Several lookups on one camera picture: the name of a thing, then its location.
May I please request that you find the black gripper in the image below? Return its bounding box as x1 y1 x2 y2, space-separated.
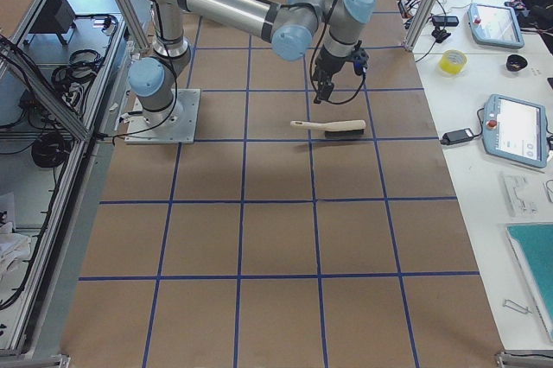
311 40 368 104

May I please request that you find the white hand brush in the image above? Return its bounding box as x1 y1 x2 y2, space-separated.
289 119 366 138

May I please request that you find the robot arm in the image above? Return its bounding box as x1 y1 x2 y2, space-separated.
130 0 375 126

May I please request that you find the yellow tape roll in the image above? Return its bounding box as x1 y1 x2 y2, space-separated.
438 49 467 75

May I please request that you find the black power adapter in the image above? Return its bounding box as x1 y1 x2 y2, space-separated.
440 128 476 146

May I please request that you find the upper teach pendant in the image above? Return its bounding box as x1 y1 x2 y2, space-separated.
467 3 524 49

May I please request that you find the teach pendant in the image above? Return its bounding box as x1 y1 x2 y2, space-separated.
482 94 549 168
467 3 524 49

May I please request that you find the lower teach pendant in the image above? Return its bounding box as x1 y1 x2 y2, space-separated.
482 94 549 168

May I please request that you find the green cutting mat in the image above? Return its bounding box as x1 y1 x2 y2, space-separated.
506 223 552 340

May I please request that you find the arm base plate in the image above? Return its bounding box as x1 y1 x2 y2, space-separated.
124 88 200 144

